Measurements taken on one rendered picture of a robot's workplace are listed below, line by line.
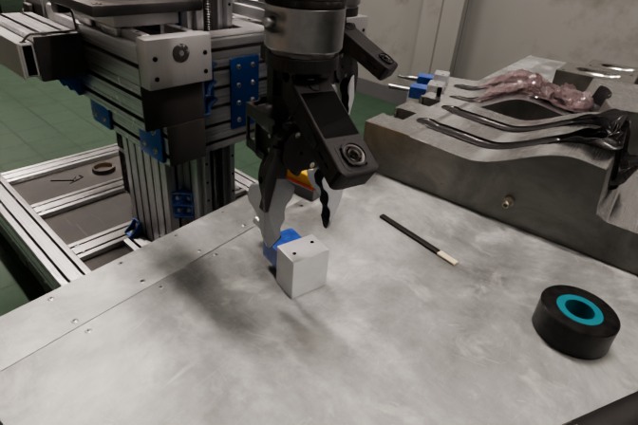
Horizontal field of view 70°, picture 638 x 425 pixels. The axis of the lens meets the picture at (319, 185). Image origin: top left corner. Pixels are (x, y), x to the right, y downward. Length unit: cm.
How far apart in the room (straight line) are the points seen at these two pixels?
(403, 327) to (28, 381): 37
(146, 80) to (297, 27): 51
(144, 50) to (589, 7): 274
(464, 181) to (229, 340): 45
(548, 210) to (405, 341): 33
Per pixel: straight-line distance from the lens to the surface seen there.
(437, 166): 78
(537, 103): 108
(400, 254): 64
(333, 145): 40
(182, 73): 91
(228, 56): 112
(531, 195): 74
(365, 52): 75
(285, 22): 42
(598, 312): 60
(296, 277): 53
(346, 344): 51
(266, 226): 49
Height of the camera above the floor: 117
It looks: 29 degrees down
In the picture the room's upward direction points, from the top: 5 degrees clockwise
